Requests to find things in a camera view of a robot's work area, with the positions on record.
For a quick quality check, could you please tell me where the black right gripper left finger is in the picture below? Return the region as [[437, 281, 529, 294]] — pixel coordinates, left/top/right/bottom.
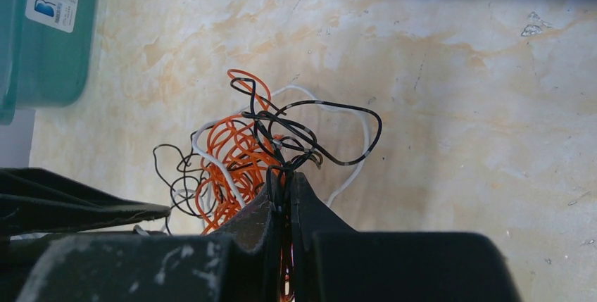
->
[[13, 184, 280, 301]]

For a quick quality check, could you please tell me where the teal plastic basin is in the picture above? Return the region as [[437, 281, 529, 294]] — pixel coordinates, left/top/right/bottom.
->
[[1, 0, 97, 125]]

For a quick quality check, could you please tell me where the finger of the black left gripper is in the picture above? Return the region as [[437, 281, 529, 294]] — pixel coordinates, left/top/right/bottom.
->
[[1, 168, 170, 237]]

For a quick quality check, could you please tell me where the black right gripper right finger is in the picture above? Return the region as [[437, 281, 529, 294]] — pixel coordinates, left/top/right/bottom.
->
[[289, 172, 520, 301]]

